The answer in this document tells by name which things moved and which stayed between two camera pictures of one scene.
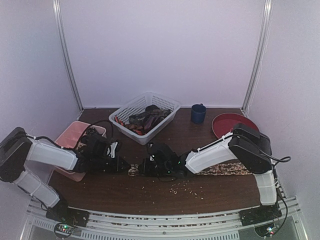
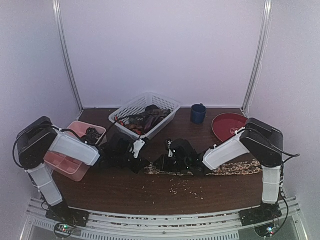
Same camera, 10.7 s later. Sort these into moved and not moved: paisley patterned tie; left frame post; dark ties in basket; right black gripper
Moved: right black gripper
Not moved: dark ties in basket; paisley patterned tie; left frame post
